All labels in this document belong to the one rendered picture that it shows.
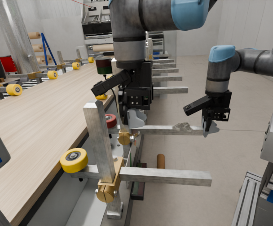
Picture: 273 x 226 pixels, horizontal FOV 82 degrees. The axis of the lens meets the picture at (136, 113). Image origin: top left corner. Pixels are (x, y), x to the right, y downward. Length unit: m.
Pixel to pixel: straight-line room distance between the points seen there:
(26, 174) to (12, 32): 4.15
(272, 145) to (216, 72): 0.26
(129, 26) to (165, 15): 0.08
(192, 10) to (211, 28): 9.35
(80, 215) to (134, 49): 0.64
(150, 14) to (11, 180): 0.54
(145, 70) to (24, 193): 0.43
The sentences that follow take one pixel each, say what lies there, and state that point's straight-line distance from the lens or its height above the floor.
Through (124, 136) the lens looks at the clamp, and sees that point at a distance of 0.65.
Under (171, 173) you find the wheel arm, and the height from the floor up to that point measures 0.86.
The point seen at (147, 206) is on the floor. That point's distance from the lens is 1.46.
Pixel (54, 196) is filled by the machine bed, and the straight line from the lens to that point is 0.65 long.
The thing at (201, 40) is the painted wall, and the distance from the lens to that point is 9.60.
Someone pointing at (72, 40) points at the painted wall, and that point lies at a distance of 10.99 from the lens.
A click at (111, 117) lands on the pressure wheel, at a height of 0.90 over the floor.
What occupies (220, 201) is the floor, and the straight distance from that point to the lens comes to 1.58.
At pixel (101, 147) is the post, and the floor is 0.99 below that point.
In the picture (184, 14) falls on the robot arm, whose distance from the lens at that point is 0.31.
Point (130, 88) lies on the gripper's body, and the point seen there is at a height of 1.12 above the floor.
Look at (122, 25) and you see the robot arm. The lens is 0.36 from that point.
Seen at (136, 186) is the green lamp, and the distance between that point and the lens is 0.68.
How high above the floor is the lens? 1.23
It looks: 27 degrees down
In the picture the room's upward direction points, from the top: 5 degrees counter-clockwise
